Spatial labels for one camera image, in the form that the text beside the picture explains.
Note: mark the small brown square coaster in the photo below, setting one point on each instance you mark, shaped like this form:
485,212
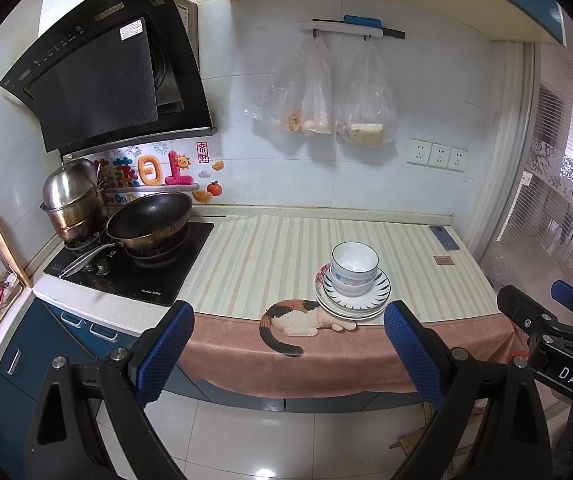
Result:
443,260

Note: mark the striped cat print table mat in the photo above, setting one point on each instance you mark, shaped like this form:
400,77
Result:
246,260

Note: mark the blue leaf pattern plate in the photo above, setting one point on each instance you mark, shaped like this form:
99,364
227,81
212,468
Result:
379,290

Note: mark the floral rim plate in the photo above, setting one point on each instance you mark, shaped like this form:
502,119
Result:
319,280

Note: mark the clear plastic bag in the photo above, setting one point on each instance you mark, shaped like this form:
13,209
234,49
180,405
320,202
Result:
316,90
276,105
366,95

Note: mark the frosted glass sliding door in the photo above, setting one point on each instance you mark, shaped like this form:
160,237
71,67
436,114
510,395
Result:
551,185

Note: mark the blue smartphone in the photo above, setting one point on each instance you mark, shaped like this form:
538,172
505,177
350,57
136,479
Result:
444,238

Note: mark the wooden cutting board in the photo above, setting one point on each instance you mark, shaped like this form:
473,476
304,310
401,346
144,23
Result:
6,245

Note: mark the black range hood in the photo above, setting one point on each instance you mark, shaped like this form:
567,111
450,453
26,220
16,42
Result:
96,75

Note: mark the cardboard piece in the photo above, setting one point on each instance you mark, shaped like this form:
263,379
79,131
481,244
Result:
411,440

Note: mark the colourful wall sticker decoration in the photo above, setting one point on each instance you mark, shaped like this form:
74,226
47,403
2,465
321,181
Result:
166,172

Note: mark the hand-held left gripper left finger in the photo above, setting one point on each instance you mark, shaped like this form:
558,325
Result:
166,350

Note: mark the white wall hook rail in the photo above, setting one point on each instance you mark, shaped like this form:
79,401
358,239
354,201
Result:
326,27

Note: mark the white bowl with blue rim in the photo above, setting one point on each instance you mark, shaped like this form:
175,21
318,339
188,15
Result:
354,260

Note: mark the blue lower kitchen cabinet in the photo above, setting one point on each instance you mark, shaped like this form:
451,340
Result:
26,355

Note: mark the beige block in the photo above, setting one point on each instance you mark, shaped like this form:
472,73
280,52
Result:
367,133

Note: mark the stainless steel steamer pot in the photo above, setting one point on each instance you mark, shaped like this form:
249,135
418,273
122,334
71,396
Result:
74,195

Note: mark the white wall socket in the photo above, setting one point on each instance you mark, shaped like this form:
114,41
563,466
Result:
440,155
419,152
457,158

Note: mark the black gas stove top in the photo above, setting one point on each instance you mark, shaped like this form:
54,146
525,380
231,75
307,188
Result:
166,280

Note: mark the dotted pattern bowl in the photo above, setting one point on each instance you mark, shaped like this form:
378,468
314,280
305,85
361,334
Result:
351,287

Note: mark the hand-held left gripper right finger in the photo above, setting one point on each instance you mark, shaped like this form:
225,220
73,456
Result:
414,355

